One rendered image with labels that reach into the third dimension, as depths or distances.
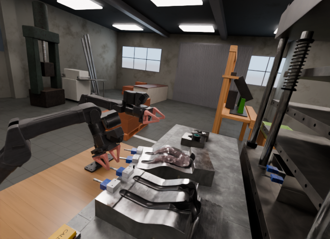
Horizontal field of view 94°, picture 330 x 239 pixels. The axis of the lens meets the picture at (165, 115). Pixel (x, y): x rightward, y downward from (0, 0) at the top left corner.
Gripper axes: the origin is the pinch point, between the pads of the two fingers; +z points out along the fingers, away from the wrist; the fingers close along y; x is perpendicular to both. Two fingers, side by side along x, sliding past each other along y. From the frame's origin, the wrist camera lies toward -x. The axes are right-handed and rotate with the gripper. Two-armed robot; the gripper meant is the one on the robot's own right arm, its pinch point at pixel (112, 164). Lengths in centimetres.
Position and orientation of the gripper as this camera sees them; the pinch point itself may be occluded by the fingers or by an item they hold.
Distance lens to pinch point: 73.1
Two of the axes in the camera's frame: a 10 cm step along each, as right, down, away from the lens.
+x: -8.6, 2.9, 4.2
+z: 3.6, 9.3, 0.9
